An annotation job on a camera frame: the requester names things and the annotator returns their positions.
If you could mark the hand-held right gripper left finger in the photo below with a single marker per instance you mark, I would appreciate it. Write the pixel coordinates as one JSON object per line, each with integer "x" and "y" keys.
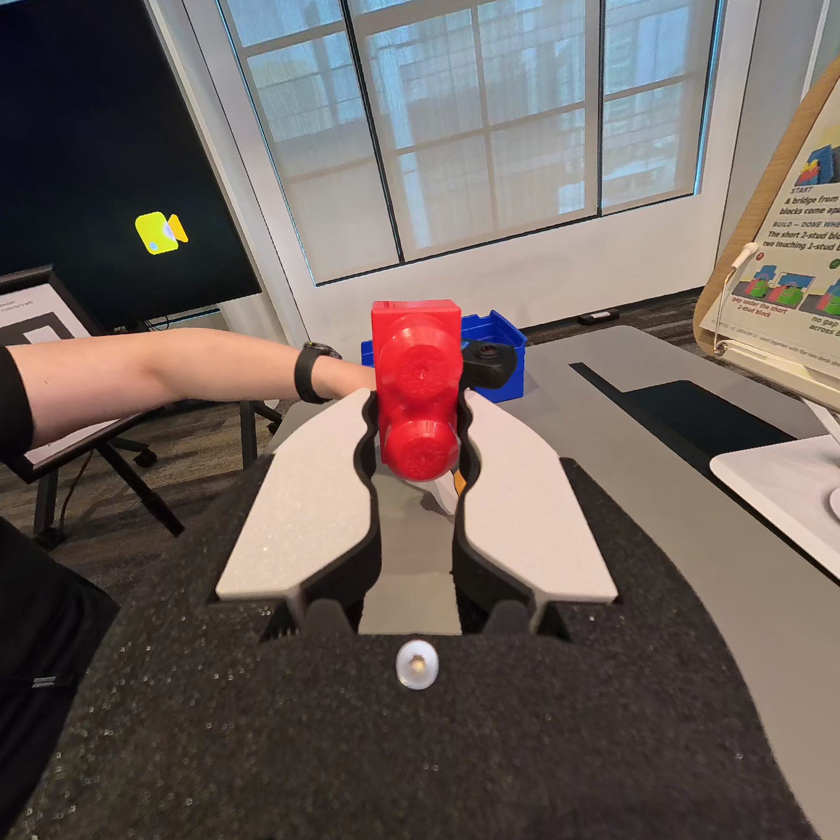
{"x": 308, "y": 512}

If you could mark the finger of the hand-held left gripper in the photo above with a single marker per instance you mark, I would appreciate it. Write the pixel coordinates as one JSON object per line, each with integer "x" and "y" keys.
{"x": 441, "y": 495}

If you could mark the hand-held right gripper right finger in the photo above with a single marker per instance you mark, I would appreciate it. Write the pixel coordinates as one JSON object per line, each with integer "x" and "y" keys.
{"x": 531, "y": 518}

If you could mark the blue plastic bin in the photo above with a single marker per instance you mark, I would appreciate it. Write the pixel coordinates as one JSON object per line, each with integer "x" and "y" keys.
{"x": 515, "y": 374}

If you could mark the red two-stud toy block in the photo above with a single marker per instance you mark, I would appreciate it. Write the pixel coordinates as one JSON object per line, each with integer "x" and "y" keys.
{"x": 413, "y": 367}

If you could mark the person's left forearm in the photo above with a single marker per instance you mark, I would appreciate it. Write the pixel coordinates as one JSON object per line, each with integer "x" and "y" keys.
{"x": 164, "y": 374}

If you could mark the grey desk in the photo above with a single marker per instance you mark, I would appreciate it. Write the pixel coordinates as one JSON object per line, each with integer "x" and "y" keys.
{"x": 656, "y": 525}

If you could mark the person's left hand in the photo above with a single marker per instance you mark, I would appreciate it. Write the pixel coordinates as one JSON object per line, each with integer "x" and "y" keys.
{"x": 354, "y": 380}

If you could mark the black device on floor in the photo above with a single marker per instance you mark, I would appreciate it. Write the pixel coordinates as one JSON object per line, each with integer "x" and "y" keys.
{"x": 598, "y": 316}

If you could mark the black wristwatch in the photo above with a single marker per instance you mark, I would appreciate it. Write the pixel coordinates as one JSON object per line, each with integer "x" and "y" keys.
{"x": 305, "y": 377}

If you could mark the large gridded window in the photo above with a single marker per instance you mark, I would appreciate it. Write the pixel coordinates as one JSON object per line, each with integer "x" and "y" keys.
{"x": 459, "y": 131}

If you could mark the instruction sheet on stand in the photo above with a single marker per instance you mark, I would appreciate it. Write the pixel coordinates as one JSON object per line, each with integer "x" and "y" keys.
{"x": 774, "y": 485}

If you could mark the person's black shirt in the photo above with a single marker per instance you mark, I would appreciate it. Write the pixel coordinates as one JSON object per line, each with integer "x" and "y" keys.
{"x": 39, "y": 623}

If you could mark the framed marker sign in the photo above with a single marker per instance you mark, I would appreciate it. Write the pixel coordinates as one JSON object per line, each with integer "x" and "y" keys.
{"x": 65, "y": 305}

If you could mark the printed instruction sheet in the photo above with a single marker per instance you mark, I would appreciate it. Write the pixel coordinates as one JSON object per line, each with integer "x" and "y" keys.
{"x": 807, "y": 216}

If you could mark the large black tv screen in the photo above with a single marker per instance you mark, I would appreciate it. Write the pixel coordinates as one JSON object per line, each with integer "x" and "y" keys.
{"x": 98, "y": 131}

